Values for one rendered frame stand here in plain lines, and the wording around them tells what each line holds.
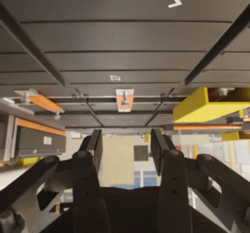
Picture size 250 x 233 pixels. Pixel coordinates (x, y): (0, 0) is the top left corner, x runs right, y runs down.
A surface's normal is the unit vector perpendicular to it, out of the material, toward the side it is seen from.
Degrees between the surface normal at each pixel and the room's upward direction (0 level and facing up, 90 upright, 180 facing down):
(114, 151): 90
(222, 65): 0
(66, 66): 0
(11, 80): 0
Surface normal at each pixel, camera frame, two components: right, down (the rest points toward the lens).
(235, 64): 0.01, 0.97
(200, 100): -1.00, 0.01
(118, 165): 0.00, -0.22
